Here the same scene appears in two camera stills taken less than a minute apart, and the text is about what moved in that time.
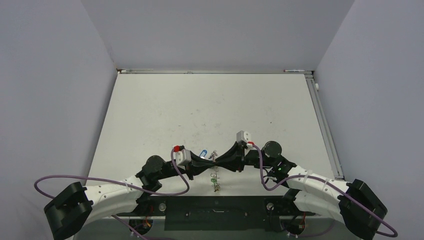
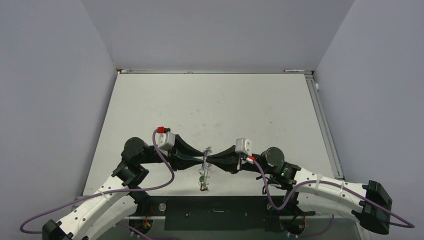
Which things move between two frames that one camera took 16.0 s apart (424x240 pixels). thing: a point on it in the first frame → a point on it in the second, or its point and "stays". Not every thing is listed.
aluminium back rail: x=143 y=71 stays
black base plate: x=258 y=213 stays
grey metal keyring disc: x=216 y=185 → x=204 y=175
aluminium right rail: x=329 y=144 stays
